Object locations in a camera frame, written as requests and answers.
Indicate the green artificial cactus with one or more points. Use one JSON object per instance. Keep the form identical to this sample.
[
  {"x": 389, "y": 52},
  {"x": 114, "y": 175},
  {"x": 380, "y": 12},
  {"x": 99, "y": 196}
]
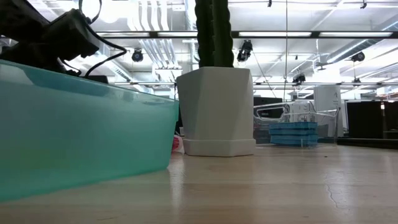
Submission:
[{"x": 214, "y": 31}]

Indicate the ceiling light strip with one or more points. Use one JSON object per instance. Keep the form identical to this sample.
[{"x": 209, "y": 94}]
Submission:
[
  {"x": 356, "y": 34},
  {"x": 275, "y": 34}
]

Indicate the red dish brush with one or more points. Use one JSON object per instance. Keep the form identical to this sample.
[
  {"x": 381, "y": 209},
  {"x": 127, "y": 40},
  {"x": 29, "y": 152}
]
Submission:
[{"x": 176, "y": 143}]

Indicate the clear plastic container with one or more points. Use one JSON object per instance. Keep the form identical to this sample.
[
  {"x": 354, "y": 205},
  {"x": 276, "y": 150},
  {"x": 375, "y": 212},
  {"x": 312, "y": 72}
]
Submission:
[{"x": 323, "y": 109}]

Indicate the white pillar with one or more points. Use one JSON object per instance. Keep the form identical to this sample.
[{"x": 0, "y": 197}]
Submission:
[{"x": 328, "y": 105}]

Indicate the black hanging ceiling camera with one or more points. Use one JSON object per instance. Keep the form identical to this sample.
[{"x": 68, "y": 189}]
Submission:
[
  {"x": 245, "y": 49},
  {"x": 299, "y": 77},
  {"x": 358, "y": 56},
  {"x": 137, "y": 56}
]

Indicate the black partition panel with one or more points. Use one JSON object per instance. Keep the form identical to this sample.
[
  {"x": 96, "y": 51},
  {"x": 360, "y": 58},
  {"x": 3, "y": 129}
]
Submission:
[{"x": 363, "y": 119}]

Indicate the black monitor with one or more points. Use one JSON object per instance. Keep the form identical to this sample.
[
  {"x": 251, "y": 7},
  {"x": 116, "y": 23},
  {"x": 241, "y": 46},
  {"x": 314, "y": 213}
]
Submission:
[{"x": 267, "y": 102}]

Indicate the black metal table frame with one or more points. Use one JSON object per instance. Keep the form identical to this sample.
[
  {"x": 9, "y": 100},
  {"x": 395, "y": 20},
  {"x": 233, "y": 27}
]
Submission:
[{"x": 367, "y": 142}]

